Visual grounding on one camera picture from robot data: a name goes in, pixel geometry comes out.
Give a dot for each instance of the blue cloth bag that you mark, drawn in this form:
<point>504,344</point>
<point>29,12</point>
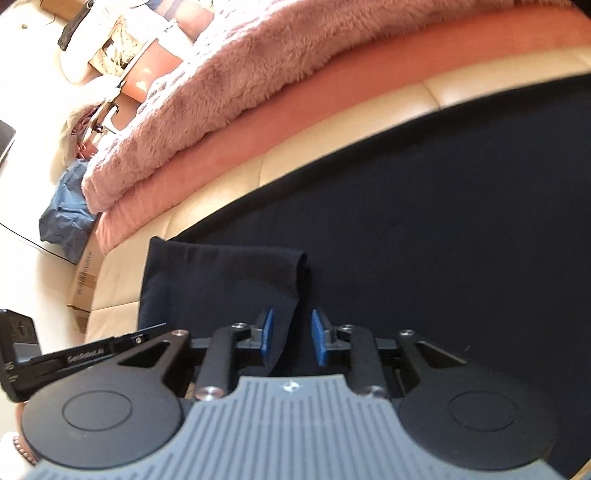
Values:
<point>67,221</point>

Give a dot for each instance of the salmon pink bed sheet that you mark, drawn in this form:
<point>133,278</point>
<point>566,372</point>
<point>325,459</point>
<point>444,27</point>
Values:
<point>350,78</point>

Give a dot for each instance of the black pants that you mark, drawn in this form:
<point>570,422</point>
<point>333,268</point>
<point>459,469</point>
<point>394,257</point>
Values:
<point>470,226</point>

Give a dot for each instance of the brown plastic storage bin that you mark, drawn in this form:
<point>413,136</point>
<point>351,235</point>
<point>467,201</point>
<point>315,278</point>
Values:
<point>151,63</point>

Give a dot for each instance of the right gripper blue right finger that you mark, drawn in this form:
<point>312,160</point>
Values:
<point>355,349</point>

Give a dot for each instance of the black wall television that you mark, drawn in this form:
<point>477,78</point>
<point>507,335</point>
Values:
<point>7,137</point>

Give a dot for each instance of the fluffy pink blanket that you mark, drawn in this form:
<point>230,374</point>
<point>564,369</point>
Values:
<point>249,51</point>

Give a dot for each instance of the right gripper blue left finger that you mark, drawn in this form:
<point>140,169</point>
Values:
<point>219,358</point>

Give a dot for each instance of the cardboard box blue print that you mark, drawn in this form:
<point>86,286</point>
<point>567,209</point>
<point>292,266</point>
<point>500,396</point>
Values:
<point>84,282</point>

